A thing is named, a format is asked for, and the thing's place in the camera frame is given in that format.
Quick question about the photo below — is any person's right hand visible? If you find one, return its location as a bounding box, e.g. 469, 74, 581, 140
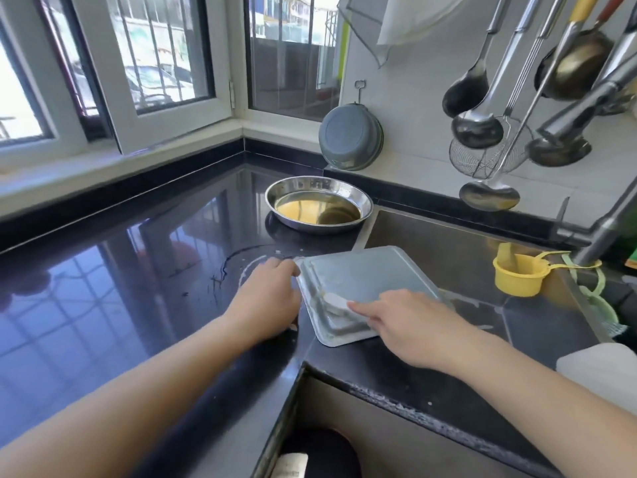
347, 288, 469, 372

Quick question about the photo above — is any person's left hand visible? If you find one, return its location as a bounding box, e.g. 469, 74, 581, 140
221, 256, 303, 345

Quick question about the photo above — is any rectangular steel tray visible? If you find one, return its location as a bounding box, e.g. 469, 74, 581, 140
293, 244, 444, 349

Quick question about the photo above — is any white cleaning brush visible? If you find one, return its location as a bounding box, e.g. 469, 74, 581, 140
320, 291, 356, 315

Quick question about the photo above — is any person's right forearm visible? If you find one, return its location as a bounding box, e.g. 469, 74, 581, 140
438, 328, 637, 478

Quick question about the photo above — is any person's left forearm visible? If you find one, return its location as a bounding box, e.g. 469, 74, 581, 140
0, 313, 260, 478

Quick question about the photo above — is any stainless steel sink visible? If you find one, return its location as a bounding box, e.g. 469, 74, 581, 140
353, 206, 637, 394

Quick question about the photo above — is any round steel basin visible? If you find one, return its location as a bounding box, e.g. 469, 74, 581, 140
265, 175, 374, 235

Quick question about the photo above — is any yellow hanging sink cup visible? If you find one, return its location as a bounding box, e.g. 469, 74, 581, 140
492, 242, 603, 299

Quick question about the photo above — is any grey hanging basin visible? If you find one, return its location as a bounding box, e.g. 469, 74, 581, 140
318, 102, 386, 172

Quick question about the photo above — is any green hanging sponge holder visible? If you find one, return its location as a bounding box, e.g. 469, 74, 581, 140
557, 256, 628, 339

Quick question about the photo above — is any white dish rag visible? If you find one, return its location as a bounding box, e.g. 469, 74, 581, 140
555, 341, 637, 416

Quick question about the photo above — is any steel soup ladle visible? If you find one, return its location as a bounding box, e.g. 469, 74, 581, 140
451, 0, 543, 150

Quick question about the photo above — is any green dish soap bottle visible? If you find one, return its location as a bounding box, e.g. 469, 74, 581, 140
615, 208, 637, 273

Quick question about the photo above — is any hanging steel ladles and skimmer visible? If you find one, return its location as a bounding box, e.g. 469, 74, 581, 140
442, 0, 514, 120

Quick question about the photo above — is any steel gooseneck faucet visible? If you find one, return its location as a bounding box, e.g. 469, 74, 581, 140
537, 54, 637, 270

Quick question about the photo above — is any white hanging cloth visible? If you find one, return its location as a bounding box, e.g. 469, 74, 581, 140
338, 0, 469, 68

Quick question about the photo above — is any yellow-handled steel ladle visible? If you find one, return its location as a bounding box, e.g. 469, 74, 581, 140
459, 0, 603, 213

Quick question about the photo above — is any orange-handled brass ladle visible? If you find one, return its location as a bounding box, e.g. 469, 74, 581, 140
533, 0, 630, 102

